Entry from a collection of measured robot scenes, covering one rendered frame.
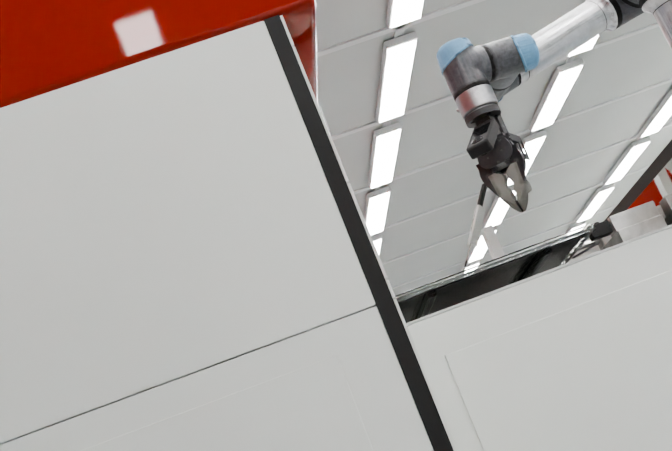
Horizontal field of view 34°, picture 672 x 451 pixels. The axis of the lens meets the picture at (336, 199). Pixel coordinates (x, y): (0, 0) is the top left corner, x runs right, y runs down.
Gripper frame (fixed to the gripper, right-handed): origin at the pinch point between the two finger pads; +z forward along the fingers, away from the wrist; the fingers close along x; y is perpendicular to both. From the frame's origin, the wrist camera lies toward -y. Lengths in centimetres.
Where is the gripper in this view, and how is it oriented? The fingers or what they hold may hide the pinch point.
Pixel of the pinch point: (519, 205)
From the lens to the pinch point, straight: 207.8
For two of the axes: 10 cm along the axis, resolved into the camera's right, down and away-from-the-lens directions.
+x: -7.8, 4.5, 4.3
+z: 3.5, 8.9, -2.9
